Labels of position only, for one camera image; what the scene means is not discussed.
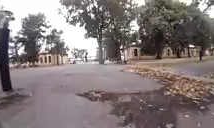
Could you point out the dark pole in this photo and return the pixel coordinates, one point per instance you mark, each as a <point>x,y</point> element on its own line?
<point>4,60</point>

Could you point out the grass strip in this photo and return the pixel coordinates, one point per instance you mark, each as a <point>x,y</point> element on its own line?
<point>181,60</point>

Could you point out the patch of fallen leaves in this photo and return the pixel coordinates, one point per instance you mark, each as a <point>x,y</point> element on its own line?
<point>181,83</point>

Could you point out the row of trees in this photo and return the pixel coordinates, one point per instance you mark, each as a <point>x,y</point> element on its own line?
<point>111,30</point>

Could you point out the beige low building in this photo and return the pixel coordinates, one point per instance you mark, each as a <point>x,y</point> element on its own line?
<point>48,59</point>

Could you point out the beige building with arched windows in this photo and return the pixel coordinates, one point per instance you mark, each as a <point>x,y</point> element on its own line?
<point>161,51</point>

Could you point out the person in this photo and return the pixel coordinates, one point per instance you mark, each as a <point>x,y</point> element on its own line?
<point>86,57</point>

